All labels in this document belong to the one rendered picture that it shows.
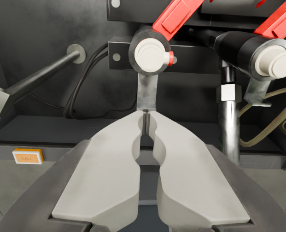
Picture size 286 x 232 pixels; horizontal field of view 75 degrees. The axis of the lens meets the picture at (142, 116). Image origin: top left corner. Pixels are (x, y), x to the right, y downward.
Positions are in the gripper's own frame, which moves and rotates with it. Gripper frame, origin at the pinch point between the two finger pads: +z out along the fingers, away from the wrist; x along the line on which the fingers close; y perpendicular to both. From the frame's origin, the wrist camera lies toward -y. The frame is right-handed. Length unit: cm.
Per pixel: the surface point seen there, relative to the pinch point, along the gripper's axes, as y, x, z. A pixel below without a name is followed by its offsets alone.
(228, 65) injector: -2.2, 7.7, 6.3
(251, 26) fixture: -5.2, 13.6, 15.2
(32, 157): 20.0, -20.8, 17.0
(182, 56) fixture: -1.0, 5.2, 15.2
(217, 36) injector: -4.3, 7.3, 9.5
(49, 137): 18.3, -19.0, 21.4
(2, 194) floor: 159, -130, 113
